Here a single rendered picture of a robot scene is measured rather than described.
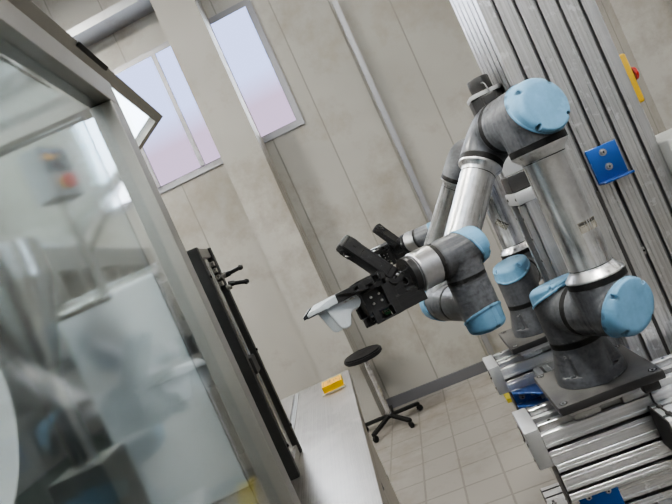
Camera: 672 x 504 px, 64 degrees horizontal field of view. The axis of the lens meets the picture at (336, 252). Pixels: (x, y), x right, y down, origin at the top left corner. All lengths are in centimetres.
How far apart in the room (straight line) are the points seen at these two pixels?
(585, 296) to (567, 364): 21
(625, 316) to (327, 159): 319
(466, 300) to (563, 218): 27
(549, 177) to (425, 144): 298
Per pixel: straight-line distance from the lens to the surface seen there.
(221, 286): 132
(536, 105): 112
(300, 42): 430
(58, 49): 57
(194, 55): 427
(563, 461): 136
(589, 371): 130
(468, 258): 100
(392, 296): 93
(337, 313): 90
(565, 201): 114
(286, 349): 427
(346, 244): 95
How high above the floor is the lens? 133
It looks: 1 degrees down
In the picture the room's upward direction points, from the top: 24 degrees counter-clockwise
